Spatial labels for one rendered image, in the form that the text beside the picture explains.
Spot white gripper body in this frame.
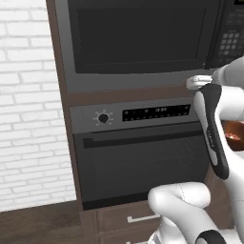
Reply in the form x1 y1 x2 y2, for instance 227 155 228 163
186 74 214 91

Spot brown bowl with waffle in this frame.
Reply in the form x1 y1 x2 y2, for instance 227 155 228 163
221 120 244 153

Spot dark grey microwave oven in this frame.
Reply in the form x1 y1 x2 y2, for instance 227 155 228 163
52 0 244 94

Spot microwave door with dark window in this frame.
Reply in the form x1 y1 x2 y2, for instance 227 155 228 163
53 0 224 94

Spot dark oven door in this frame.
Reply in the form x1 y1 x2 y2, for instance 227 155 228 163
72 122 212 212

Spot grey built-in oven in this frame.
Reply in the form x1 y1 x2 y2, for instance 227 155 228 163
69 96 212 212

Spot black oven knob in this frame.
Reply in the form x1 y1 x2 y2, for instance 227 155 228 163
97 112 110 125

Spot brown tall cabinet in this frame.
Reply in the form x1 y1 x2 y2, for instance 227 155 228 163
45 0 244 244

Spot brown drawer front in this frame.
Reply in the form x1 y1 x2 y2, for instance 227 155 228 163
97 229 160 244
95 201 164 235

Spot dark oven door handle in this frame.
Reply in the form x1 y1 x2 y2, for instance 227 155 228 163
82 129 204 150

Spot white drawer handle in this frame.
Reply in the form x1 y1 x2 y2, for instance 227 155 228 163
126 239 150 244
126 213 162 224

